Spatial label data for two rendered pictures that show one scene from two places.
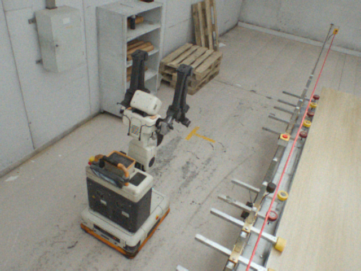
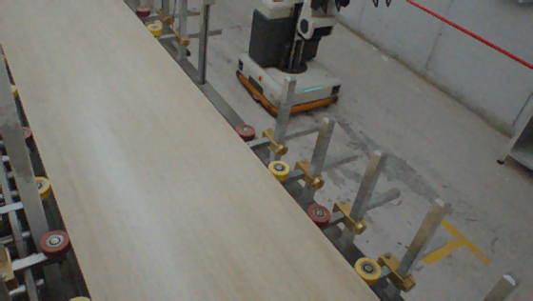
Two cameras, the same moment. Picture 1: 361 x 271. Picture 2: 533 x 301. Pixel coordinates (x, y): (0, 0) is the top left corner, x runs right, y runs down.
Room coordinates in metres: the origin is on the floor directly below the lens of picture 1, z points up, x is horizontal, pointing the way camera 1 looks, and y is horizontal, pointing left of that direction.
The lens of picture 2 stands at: (3.41, -2.50, 1.99)
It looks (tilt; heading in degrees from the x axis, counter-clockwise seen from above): 39 degrees down; 118
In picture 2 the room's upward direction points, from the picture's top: 10 degrees clockwise
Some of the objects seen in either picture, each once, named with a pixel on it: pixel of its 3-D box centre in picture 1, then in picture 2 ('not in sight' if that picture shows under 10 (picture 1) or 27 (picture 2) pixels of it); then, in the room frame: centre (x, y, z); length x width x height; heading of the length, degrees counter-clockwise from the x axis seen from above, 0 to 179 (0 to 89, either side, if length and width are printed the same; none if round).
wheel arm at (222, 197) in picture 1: (244, 208); (174, 15); (1.58, -0.56, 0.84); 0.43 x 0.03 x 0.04; 67
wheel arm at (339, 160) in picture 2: (287, 122); (316, 169); (2.95, -1.18, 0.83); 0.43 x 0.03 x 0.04; 67
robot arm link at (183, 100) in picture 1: (183, 90); not in sight; (2.27, 0.02, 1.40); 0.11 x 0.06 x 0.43; 65
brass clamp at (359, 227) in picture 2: not in sight; (349, 217); (3.17, -1.33, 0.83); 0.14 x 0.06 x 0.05; 157
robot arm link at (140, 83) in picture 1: (141, 74); not in sight; (2.45, 0.42, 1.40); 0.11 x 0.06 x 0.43; 65
